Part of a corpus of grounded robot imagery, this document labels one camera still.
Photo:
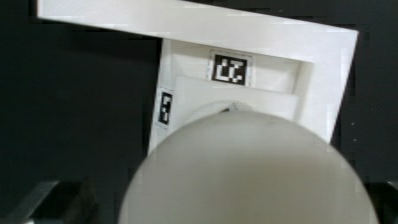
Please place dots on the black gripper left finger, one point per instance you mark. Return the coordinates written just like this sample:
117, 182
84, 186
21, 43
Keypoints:
59, 203

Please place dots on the white lamp base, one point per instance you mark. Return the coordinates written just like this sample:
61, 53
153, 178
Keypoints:
215, 80

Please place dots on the white U-shaped frame barrier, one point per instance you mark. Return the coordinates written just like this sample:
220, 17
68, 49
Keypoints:
236, 30

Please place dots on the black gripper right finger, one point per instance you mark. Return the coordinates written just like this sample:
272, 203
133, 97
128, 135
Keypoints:
382, 192

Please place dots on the white lamp bulb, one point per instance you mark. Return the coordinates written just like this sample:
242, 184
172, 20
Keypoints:
245, 171

